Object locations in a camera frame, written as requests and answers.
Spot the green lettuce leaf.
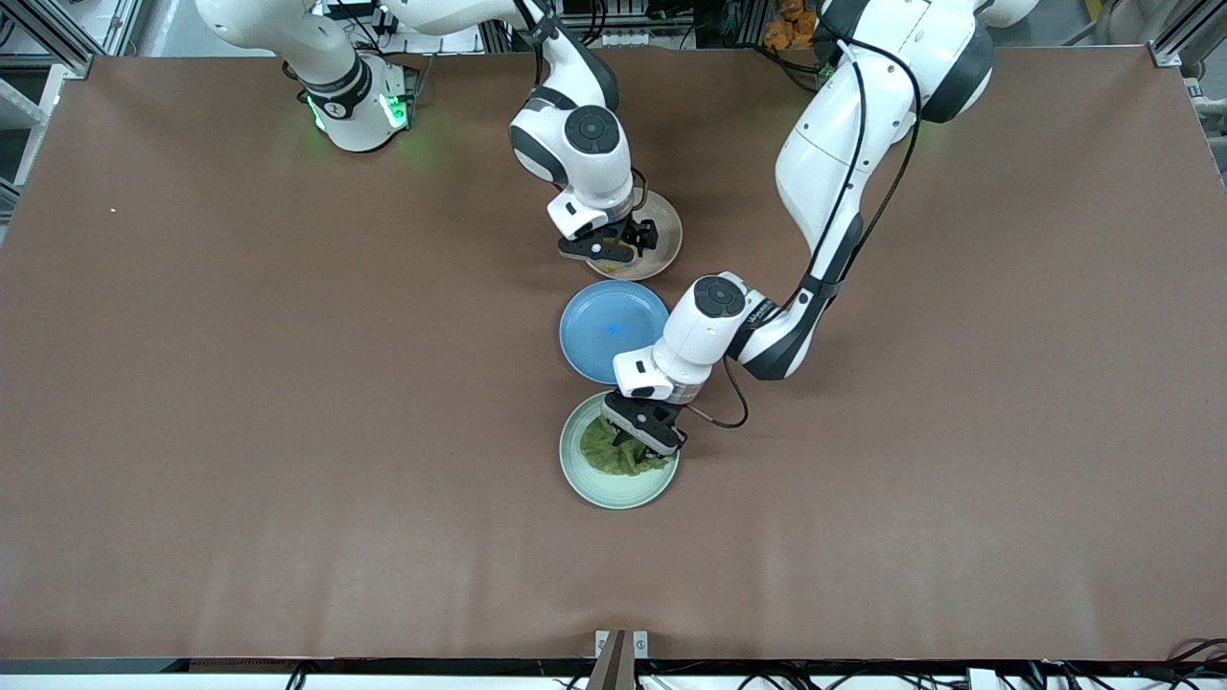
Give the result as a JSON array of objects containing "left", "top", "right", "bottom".
[{"left": 580, "top": 414, "right": 674, "bottom": 477}]

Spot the beige round plate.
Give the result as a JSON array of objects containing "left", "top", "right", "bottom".
[{"left": 583, "top": 189, "right": 683, "bottom": 282}]

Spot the pale green round plate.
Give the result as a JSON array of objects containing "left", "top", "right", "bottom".
[{"left": 559, "top": 391, "right": 681, "bottom": 510}]

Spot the blue round plate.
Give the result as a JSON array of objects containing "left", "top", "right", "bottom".
[{"left": 559, "top": 280, "right": 672, "bottom": 386}]

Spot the bag of orange fruit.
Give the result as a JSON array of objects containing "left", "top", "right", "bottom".
[{"left": 763, "top": 0, "right": 818, "bottom": 51}]

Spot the metal table edge bracket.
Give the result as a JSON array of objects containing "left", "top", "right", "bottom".
[{"left": 587, "top": 630, "right": 650, "bottom": 690}]

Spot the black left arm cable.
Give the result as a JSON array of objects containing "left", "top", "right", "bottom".
[{"left": 685, "top": 38, "right": 926, "bottom": 430}]

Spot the aluminium frame profile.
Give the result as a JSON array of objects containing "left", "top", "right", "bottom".
[
  {"left": 1148, "top": 0, "right": 1227, "bottom": 70},
  {"left": 0, "top": 0, "right": 145, "bottom": 80}
]

